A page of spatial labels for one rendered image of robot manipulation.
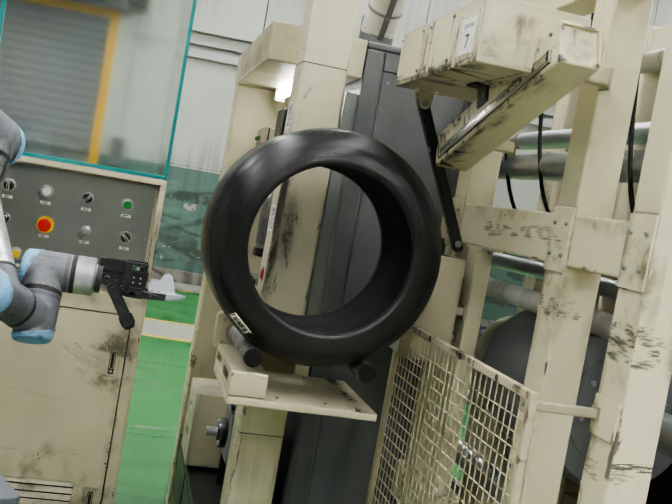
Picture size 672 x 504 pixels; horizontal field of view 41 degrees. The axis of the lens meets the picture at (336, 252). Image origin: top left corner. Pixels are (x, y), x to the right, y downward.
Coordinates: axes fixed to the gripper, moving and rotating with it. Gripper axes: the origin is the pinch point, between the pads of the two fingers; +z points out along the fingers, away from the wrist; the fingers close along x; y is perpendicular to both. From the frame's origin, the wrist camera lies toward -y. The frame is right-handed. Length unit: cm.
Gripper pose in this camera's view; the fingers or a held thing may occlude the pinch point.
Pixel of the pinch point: (179, 299)
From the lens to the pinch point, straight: 220.6
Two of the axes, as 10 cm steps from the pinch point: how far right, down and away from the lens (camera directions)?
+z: 9.6, 1.6, 2.3
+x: -2.1, -0.9, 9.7
